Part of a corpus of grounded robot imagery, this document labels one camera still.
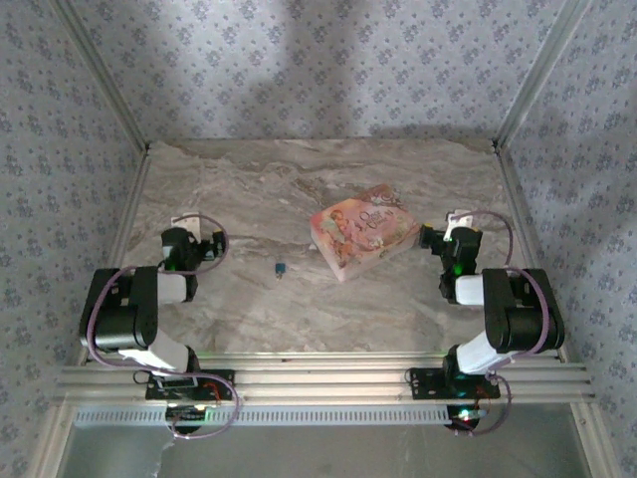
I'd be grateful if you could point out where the grey metal panel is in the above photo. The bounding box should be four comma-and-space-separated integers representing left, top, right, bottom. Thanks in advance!
64, 402, 593, 478

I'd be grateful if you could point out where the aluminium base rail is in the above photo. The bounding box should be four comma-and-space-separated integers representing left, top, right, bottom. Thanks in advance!
54, 351, 596, 403

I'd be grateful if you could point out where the aluminium table side rail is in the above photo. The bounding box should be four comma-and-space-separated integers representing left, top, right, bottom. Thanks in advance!
492, 141, 573, 359
77, 146, 153, 364

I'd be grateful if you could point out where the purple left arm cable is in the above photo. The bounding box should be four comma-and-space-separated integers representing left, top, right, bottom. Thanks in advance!
85, 213, 231, 369

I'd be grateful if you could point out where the black base controller board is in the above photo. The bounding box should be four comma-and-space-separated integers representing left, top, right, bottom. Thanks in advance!
166, 403, 215, 434
445, 403, 487, 432

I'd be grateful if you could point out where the grey slotted cable duct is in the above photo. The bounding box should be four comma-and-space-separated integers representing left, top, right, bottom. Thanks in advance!
74, 405, 482, 429

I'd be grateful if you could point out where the aluminium frame post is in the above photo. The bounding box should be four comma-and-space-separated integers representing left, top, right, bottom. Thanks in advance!
495, 0, 596, 150
49, 0, 152, 153

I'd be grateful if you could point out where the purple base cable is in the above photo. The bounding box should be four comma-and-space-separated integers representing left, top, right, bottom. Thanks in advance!
450, 372, 514, 439
166, 381, 243, 440

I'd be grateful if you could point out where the pink floral box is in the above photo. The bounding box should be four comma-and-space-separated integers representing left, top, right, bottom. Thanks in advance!
309, 182, 422, 284

